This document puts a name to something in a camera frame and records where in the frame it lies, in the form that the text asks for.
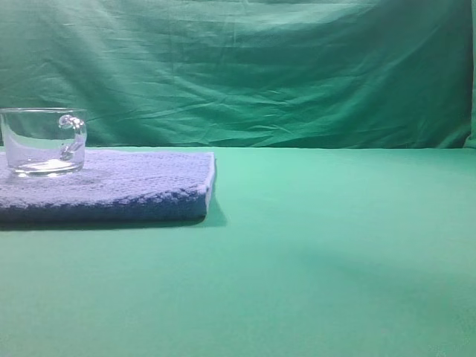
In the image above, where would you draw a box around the transparent glass cup with handle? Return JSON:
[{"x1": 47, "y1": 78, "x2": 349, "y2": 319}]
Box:
[{"x1": 1, "y1": 108, "x2": 89, "y2": 176}]

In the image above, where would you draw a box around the folded blue towel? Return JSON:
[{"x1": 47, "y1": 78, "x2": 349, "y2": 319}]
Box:
[{"x1": 1, "y1": 149, "x2": 216, "y2": 224}]

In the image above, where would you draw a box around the green table cloth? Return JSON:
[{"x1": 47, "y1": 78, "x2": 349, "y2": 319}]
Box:
[{"x1": 1, "y1": 148, "x2": 475, "y2": 356}]

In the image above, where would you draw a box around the green backdrop cloth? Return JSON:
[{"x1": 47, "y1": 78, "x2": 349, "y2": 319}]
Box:
[{"x1": 1, "y1": 1, "x2": 475, "y2": 149}]

